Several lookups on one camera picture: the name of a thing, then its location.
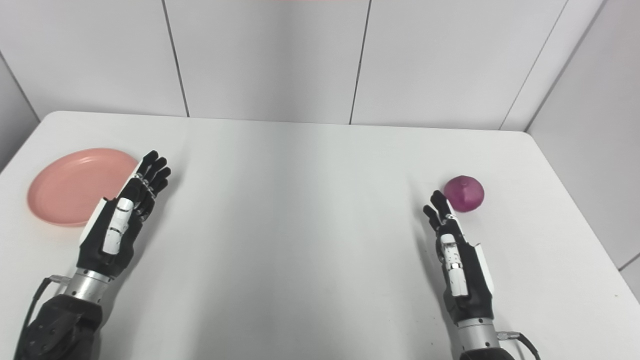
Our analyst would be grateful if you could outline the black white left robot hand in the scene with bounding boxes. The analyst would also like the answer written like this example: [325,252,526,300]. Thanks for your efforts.
[76,150,172,279]

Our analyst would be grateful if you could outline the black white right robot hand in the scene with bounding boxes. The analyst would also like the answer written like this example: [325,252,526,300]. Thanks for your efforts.
[423,190,496,325]

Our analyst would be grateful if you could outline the pink round plate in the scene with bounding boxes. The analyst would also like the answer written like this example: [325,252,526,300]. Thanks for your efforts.
[27,148,140,228]

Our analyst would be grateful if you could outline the purple red onion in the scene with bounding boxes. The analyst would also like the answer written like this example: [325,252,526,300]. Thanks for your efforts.
[444,175,485,213]

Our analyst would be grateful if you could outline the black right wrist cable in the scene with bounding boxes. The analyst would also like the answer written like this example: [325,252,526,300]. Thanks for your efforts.
[497,330,542,360]

